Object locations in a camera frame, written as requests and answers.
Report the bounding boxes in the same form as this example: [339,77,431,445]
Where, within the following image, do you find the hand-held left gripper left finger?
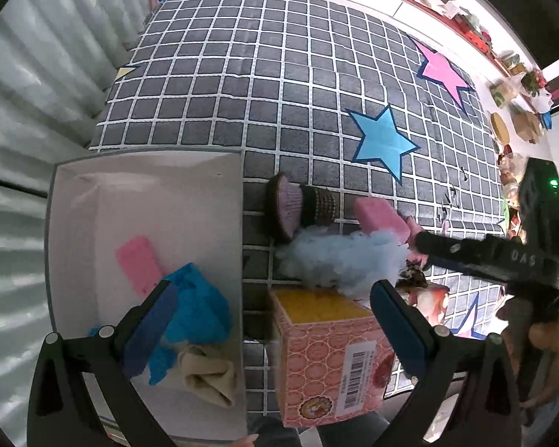
[25,279,180,447]

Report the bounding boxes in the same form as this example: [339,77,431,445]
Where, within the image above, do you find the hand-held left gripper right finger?
[369,279,525,447]

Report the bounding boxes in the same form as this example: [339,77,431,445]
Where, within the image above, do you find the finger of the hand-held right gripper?
[412,230,513,285]

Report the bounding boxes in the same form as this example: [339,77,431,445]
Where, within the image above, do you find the blue cloth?
[89,326,187,386]
[163,263,234,348]

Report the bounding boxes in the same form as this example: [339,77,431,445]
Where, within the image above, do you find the pink sock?
[401,214,432,268]

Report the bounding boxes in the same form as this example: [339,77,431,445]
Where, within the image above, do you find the pink sponge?
[354,197,413,243]
[116,237,166,296]

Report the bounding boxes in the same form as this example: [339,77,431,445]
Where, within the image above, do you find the beige sock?
[177,343,238,408]

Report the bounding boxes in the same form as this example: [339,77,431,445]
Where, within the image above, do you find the light blue fluffy scrunchie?
[275,227,413,299]

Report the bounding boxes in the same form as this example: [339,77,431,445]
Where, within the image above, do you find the grey fabric storage box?
[44,150,249,443]

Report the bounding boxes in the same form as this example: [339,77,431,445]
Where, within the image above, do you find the striped knitted sock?
[265,172,341,244]

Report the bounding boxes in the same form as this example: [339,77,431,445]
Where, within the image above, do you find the person's right hand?
[496,295,559,427]

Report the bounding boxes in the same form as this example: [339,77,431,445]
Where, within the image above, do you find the pink patterned carton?
[268,286,399,429]

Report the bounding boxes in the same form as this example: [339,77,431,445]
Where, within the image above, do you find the glass jar with gold lid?
[490,112,511,150]

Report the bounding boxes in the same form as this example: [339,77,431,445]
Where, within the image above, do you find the pale green curtain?
[0,0,154,429]

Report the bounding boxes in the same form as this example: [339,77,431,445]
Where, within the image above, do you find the grey checkered star blanket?
[88,0,511,415]

